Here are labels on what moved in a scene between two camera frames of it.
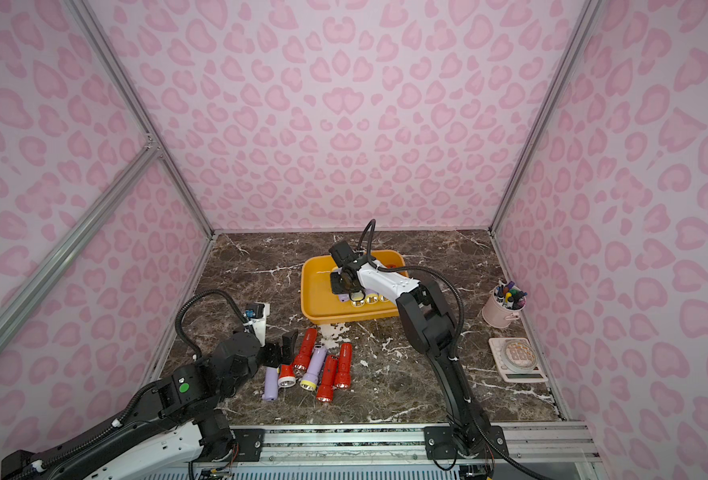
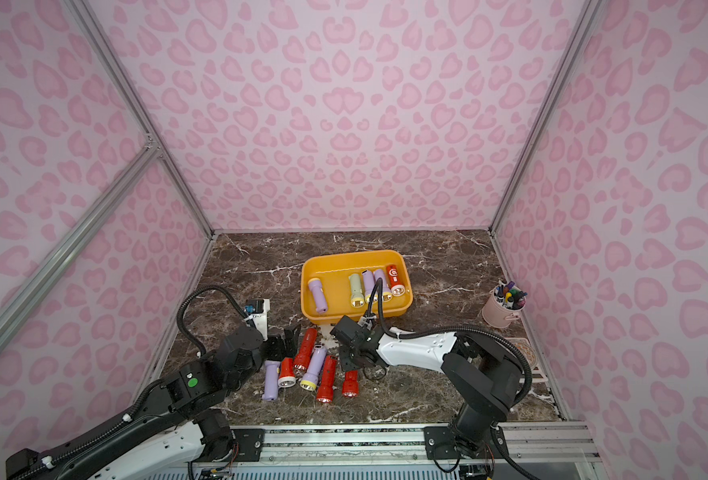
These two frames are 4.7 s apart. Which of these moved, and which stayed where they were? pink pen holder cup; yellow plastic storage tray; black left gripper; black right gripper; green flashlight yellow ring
Moved: black right gripper
Stayed: green flashlight yellow ring; black left gripper; pink pen holder cup; yellow plastic storage tray
